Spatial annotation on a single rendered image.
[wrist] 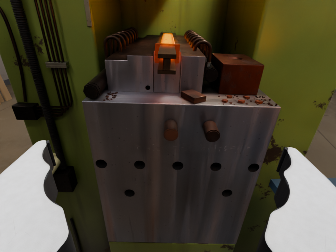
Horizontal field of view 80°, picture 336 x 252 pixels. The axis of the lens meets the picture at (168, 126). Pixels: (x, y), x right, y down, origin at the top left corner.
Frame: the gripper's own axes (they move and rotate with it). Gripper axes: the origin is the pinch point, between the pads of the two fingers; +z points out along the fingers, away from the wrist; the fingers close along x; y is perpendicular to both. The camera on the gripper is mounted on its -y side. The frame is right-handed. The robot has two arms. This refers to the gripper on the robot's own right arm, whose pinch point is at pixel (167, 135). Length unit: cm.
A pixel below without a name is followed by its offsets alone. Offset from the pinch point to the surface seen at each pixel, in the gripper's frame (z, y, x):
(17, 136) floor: 151, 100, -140
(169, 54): 20.4, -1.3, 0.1
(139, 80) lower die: 30.7, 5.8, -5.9
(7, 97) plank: 236, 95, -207
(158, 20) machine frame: 79, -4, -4
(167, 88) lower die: 30.7, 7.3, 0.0
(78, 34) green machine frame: 45, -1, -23
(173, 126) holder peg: 22.0, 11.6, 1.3
